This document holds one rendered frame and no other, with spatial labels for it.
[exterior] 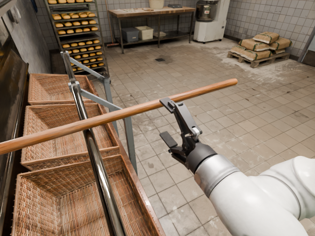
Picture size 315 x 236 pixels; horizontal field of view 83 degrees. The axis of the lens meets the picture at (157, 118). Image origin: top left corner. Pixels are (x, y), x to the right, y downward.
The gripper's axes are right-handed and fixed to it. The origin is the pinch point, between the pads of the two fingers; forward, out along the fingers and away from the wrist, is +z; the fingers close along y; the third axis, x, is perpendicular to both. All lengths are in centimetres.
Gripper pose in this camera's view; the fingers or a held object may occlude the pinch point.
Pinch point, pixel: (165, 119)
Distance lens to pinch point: 56.2
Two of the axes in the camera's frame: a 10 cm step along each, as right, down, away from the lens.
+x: 8.9, -2.9, 3.6
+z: -4.6, -5.4, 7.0
